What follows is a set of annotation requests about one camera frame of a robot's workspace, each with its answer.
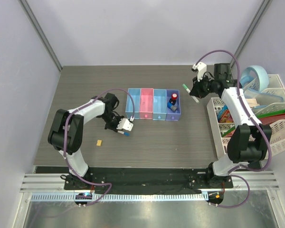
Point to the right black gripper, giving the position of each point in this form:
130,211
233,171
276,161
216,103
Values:
196,90

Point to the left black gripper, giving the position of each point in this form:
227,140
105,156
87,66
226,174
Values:
113,128

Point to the blue white marker pen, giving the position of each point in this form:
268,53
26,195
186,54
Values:
123,132

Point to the small yellow eraser block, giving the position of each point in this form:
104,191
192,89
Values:
99,142

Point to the red cap black stamp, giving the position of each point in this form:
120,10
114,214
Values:
173,98

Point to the blue grey glue stick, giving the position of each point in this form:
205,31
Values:
172,107

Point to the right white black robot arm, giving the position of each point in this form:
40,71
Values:
250,140

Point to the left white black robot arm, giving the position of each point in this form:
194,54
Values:
66,132

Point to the light blue tape roll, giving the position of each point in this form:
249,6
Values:
254,78

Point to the left light blue bin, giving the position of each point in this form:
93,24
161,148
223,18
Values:
133,104

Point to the light blue bin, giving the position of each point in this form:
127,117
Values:
133,104
159,104

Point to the pink plastic bin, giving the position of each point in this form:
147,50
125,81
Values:
146,103

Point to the stack of books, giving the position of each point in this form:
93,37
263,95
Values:
224,116

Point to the purple plastic bin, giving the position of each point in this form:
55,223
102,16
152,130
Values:
171,115

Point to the red green folders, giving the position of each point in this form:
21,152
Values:
269,118

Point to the white plastic file rack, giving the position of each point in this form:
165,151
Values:
274,100

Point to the left control board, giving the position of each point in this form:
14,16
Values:
82,199

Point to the control board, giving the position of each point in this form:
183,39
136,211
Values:
215,198
82,199

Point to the right control board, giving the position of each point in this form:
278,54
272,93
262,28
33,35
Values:
215,198

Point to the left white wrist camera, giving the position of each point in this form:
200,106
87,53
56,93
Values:
125,125

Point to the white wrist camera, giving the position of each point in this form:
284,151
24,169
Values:
125,125
200,68

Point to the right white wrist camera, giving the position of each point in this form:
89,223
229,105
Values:
200,68

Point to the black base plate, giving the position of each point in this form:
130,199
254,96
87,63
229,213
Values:
137,178

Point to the white slotted cable duct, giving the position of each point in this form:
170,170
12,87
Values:
70,196

